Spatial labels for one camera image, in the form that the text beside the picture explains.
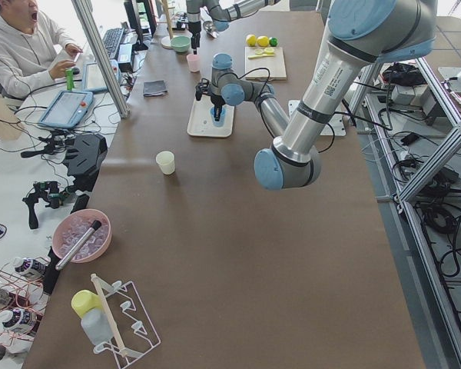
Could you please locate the black device on desk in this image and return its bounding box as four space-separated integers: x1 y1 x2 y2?
62 134 108 191

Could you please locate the pink bowl with ice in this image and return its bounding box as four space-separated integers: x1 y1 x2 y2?
52 209 112 264

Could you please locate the cream rabbit tray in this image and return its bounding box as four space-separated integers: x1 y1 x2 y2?
187 95 234 138

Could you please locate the grey folded cloth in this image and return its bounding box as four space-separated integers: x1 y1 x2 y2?
143 80 167 97

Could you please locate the yellow plastic knife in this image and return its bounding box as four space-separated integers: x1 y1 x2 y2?
247 54 276 60

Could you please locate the aluminium frame post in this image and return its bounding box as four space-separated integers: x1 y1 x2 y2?
71 0 130 118

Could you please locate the translucent cup on rack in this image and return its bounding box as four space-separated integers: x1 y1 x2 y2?
81 307 114 346

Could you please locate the cream cup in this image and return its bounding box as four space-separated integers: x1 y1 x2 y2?
155 151 175 175

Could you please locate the seated person in hoodie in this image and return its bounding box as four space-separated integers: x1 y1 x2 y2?
0 0 83 98

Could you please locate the pink cup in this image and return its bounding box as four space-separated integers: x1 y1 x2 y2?
186 54 201 73

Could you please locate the blue teach pendant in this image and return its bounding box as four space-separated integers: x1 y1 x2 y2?
81 59 122 93
38 91 94 129

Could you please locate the black keyboard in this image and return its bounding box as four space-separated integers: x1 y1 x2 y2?
102 28 124 59

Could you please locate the light blue cup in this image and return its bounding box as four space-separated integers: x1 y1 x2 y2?
210 107 226 127

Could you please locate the whole yellow lemon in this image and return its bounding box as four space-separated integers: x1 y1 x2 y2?
246 34 257 47

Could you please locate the wooden stand with base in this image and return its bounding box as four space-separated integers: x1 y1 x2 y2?
160 0 174 49

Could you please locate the yellow cup on rack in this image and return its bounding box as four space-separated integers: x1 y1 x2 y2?
71 290 101 318

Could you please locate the metal scoop handle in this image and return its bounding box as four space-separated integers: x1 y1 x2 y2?
55 220 102 271

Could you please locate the green bowl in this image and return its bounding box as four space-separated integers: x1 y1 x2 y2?
171 35 191 53

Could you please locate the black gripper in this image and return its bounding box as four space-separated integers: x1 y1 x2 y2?
188 22 201 55
209 91 225 121

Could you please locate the metal scoop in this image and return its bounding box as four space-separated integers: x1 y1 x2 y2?
202 21 220 38

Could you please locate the wooden cutting board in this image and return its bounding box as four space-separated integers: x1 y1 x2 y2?
244 46 287 81

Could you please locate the white wire cup rack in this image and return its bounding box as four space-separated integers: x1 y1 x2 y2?
91 274 161 368

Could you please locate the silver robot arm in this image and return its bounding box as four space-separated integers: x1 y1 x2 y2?
208 1 438 190
186 0 280 55

